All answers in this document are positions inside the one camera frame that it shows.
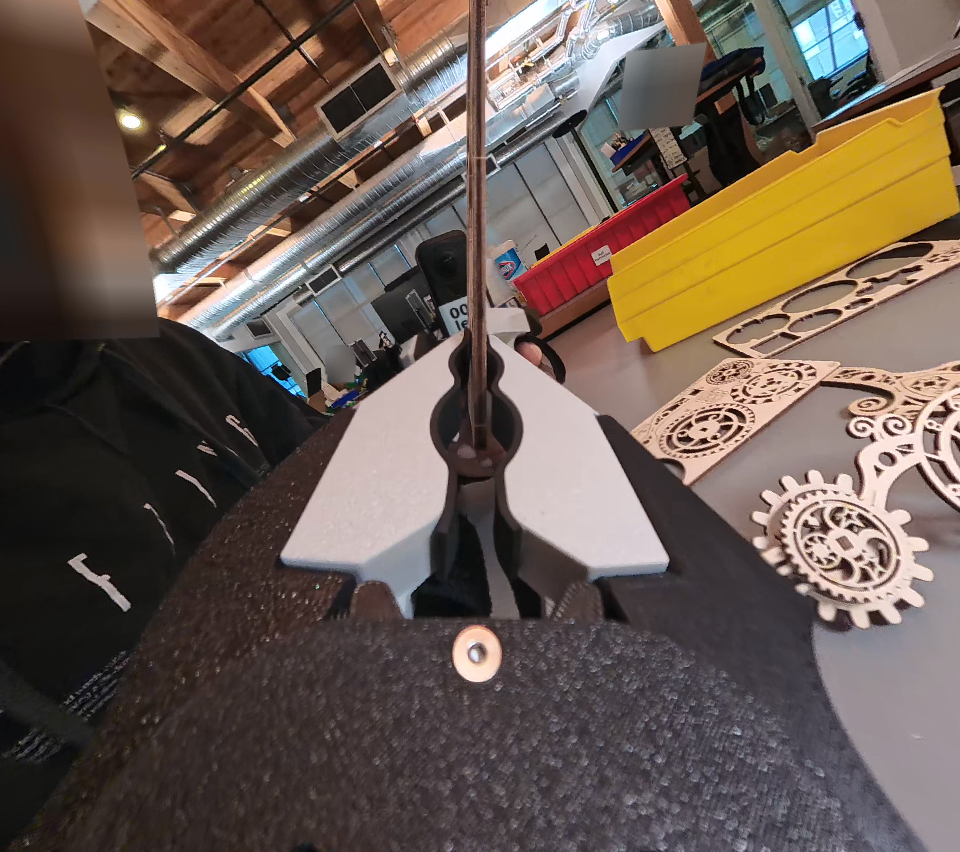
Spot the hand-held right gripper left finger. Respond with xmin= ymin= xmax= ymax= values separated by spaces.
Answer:
xmin=279 ymin=329 xmax=477 ymax=617

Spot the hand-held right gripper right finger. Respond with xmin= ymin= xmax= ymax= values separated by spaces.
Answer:
xmin=480 ymin=335 xmax=671 ymax=617

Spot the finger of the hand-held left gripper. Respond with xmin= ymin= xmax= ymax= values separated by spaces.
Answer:
xmin=487 ymin=308 xmax=531 ymax=351

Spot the wooden part sheet with gears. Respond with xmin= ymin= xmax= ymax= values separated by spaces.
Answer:
xmin=632 ymin=357 xmax=841 ymax=486

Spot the wooden part sheet mostly emptied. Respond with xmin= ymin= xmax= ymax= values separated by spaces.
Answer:
xmin=465 ymin=0 xmax=496 ymax=456

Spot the wooden gear piece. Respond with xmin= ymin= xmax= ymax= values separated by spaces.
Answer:
xmin=750 ymin=470 xmax=936 ymax=632

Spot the ornate wooden clock frame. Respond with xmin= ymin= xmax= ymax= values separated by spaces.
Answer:
xmin=821 ymin=361 xmax=960 ymax=534

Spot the dark standing desk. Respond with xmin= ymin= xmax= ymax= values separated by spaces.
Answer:
xmin=611 ymin=72 xmax=759 ymax=193

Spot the person's left hand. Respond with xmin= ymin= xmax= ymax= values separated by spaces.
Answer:
xmin=517 ymin=331 xmax=568 ymax=384

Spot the white wipes container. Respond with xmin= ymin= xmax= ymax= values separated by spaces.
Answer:
xmin=492 ymin=245 xmax=524 ymax=307

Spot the black monitor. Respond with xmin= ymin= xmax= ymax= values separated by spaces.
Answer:
xmin=371 ymin=267 xmax=429 ymax=347

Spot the red plastic bin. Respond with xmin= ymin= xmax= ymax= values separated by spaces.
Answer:
xmin=513 ymin=173 xmax=691 ymax=317

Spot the ceiling air vent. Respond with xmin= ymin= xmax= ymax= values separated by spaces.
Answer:
xmin=315 ymin=56 xmax=400 ymax=141

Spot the hanging paper sign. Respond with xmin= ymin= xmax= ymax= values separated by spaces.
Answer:
xmin=648 ymin=125 xmax=687 ymax=174

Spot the wooden sheet with round holes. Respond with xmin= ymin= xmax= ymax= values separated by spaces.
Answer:
xmin=712 ymin=239 xmax=960 ymax=360

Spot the yellow plastic bin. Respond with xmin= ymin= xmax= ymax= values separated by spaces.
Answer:
xmin=607 ymin=86 xmax=960 ymax=352

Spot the person's black hoodie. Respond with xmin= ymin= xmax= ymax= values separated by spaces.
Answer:
xmin=0 ymin=320 xmax=331 ymax=771

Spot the blue cloth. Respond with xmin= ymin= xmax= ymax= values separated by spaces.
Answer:
xmin=701 ymin=46 xmax=766 ymax=81

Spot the long wooden table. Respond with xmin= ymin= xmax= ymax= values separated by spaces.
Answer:
xmin=813 ymin=53 xmax=960 ymax=133

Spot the silver spiral air duct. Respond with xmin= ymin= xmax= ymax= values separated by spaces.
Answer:
xmin=150 ymin=16 xmax=481 ymax=276

